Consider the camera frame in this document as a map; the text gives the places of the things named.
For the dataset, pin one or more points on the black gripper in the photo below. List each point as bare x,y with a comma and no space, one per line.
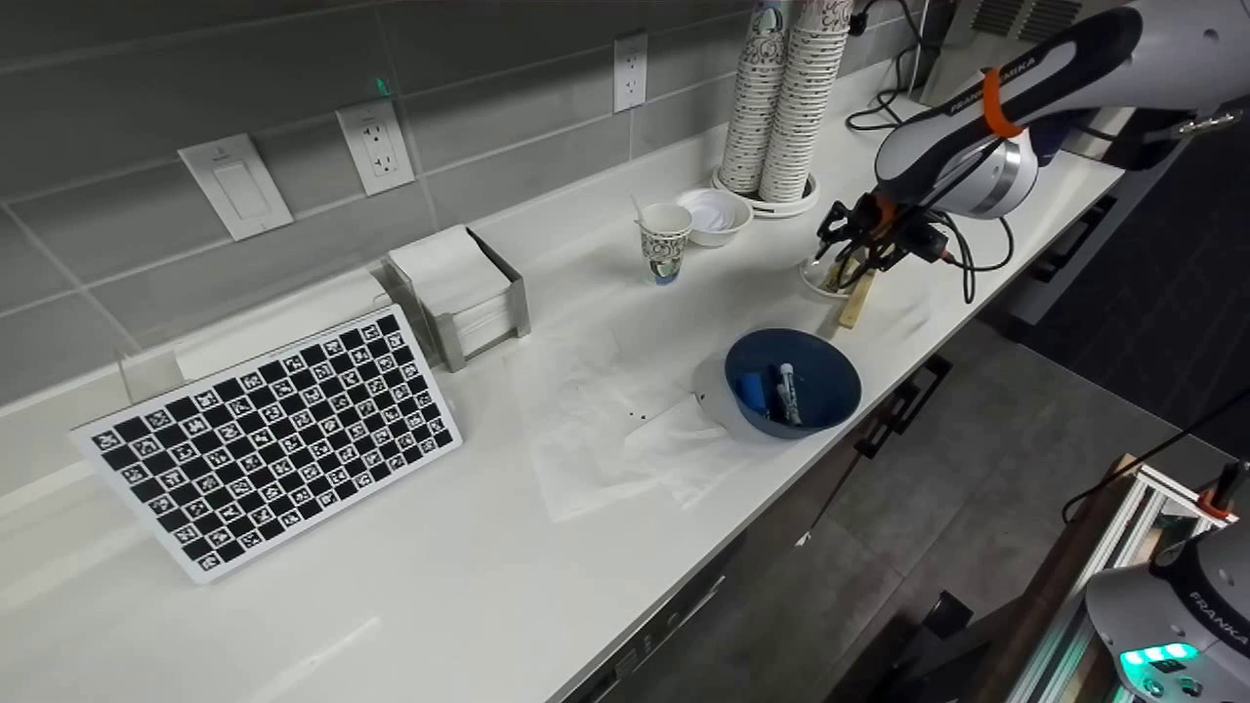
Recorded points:
904,226

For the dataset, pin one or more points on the yellow-brown sachet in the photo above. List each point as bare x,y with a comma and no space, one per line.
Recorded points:
843,274

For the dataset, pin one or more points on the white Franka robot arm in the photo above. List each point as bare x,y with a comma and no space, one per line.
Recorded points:
1173,50

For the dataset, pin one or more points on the white round cup stack base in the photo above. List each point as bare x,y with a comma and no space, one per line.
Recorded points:
800,201

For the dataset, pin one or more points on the tall patterned paper cup stack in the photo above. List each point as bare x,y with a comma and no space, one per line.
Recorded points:
801,103
750,103

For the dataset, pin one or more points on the small white dish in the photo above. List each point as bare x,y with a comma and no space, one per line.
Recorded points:
813,274

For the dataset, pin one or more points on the tan wooden spoon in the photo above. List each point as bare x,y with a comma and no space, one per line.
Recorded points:
858,306

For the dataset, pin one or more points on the white bowl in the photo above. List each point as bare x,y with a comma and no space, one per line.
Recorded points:
724,225

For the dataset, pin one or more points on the blue bowl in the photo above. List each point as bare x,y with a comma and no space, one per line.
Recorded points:
821,377

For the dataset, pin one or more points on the white sachet stick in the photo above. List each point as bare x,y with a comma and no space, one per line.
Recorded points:
787,390

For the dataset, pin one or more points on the wooden stir stick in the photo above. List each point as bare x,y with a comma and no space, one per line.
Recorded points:
641,213

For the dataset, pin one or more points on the white power outlet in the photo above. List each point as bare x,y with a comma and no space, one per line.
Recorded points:
629,73
378,148

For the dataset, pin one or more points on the white paper napkin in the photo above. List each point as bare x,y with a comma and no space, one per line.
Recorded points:
588,441

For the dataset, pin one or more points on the wooden framed stand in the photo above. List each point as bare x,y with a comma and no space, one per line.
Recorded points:
1039,588

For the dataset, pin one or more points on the white napkin holder box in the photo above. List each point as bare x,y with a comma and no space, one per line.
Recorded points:
450,277

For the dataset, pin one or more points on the black white calibration board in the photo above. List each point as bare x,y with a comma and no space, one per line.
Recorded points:
275,435

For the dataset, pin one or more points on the white light switch plate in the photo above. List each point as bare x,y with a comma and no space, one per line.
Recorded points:
237,187

